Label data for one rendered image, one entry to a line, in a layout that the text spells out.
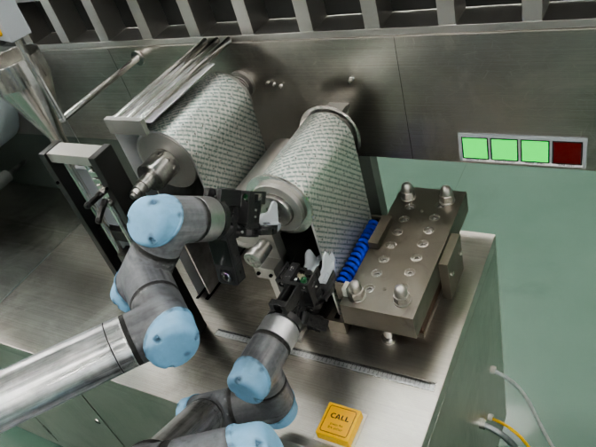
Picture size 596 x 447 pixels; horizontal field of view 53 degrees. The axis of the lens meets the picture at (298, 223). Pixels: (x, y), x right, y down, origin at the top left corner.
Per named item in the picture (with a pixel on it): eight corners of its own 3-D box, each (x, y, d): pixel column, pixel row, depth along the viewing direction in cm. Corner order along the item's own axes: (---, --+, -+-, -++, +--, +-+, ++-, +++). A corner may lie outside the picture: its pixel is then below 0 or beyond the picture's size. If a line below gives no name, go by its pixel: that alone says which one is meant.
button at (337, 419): (317, 438, 116) (314, 431, 115) (332, 407, 121) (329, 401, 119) (349, 449, 113) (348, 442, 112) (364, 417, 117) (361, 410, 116)
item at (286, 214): (285, 199, 112) (294, 228, 117) (289, 192, 114) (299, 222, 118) (252, 195, 116) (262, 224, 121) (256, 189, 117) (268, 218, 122)
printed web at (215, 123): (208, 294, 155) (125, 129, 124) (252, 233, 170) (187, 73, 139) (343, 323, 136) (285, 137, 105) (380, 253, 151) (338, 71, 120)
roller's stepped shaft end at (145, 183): (129, 202, 119) (122, 190, 117) (147, 184, 123) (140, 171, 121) (141, 204, 118) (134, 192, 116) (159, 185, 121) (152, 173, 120)
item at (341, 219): (330, 286, 129) (309, 223, 118) (369, 216, 144) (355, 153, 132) (332, 286, 129) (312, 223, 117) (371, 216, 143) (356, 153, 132)
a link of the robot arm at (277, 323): (295, 359, 110) (258, 349, 114) (306, 340, 113) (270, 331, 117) (285, 333, 106) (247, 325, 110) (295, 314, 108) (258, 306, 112)
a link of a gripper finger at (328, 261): (339, 238, 122) (319, 270, 116) (345, 258, 126) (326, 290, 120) (325, 236, 123) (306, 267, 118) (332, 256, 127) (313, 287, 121)
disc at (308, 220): (261, 231, 126) (234, 175, 118) (262, 230, 126) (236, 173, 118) (322, 236, 118) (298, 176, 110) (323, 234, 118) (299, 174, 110)
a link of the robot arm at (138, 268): (115, 328, 87) (145, 266, 84) (102, 285, 95) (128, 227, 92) (165, 335, 91) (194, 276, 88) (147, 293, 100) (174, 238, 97)
